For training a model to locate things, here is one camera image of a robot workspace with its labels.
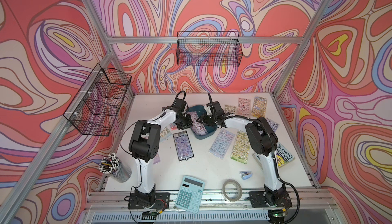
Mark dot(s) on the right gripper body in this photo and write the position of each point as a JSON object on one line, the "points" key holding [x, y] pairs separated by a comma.
{"points": [[210, 119]]}

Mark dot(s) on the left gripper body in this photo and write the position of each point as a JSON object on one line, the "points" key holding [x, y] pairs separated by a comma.
{"points": [[185, 122]]}

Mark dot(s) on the red blue sticker sheet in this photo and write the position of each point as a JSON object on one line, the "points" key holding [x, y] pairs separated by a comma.
{"points": [[173, 127]]}

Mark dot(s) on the white animal sticker sheet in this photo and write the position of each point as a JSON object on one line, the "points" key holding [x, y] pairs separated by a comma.
{"points": [[230, 109]]}

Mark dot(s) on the teal storage box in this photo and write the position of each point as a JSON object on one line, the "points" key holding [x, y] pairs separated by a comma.
{"points": [[200, 109]]}

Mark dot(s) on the purple dark-edged sticker sheet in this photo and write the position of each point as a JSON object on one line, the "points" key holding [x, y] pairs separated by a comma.
{"points": [[183, 146]]}

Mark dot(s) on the panda sticker sheet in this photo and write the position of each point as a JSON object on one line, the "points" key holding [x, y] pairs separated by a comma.
{"points": [[259, 107]]}

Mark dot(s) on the green animal sticker sheet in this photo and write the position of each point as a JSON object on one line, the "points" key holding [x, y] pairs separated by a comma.
{"points": [[241, 148]]}

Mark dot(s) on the lilac bear sticker sheet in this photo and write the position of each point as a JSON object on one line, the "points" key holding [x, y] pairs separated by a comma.
{"points": [[156, 159]]}

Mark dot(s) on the blue penguin sticker sheet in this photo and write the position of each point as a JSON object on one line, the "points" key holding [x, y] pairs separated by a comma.
{"points": [[274, 125]]}

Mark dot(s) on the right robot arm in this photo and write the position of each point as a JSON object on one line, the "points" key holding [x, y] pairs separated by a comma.
{"points": [[263, 142]]}

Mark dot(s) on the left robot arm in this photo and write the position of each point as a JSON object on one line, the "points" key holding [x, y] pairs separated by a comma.
{"points": [[145, 141]]}

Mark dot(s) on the pink cat sticker sheet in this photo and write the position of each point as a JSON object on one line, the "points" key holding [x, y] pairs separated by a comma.
{"points": [[197, 127]]}

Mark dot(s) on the small blue stapler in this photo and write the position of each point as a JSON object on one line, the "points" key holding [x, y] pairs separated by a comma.
{"points": [[246, 174]]}

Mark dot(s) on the mint green calculator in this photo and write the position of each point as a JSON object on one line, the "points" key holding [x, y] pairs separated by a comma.
{"points": [[190, 194]]}

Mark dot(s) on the book with yellow text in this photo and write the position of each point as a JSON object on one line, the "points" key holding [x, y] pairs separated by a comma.
{"points": [[283, 156]]}

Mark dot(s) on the clear tape roll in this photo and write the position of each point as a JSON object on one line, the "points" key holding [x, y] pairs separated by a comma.
{"points": [[232, 190]]}

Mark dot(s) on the cup of pencils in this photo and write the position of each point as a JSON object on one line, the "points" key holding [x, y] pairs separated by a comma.
{"points": [[113, 167]]}

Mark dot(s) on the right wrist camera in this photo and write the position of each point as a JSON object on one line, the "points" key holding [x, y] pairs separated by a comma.
{"points": [[214, 109]]}

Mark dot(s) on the back black wire basket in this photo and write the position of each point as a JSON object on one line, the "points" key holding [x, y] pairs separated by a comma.
{"points": [[209, 48]]}

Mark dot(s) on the black wire basket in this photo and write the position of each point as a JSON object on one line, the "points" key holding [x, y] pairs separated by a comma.
{"points": [[209, 48], [95, 108]]}

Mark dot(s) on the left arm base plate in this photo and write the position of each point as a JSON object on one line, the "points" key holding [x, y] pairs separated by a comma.
{"points": [[157, 201]]}

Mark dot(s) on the left black wire basket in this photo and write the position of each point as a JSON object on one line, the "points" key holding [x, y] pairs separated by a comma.
{"points": [[95, 108]]}

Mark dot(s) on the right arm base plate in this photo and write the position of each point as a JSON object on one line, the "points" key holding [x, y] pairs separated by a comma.
{"points": [[261, 199]]}

